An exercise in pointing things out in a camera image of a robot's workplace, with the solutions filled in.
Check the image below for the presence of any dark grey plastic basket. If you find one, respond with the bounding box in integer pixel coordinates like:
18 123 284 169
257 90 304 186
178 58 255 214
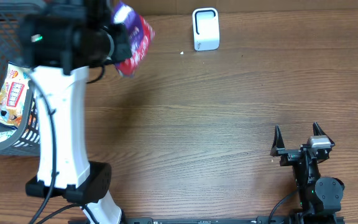
0 0 46 156

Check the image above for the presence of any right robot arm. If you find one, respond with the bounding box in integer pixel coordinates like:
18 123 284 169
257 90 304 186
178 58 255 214
268 122 345 223

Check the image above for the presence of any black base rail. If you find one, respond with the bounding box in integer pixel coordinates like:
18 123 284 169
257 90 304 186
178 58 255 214
68 215 346 224

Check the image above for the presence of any white barcode scanner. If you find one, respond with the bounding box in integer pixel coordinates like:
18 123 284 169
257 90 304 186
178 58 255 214
192 7 220 52

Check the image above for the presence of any purple red pad package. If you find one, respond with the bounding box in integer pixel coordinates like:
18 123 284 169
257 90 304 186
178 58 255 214
112 1 155 77

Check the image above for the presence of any yellow snack bag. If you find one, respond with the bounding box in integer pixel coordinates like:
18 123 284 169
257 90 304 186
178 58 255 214
0 62 31 128

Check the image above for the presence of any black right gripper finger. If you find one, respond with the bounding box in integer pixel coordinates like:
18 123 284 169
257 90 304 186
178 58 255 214
270 125 285 157
313 122 335 146

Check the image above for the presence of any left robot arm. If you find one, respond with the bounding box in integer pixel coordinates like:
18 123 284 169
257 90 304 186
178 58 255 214
18 1 131 224

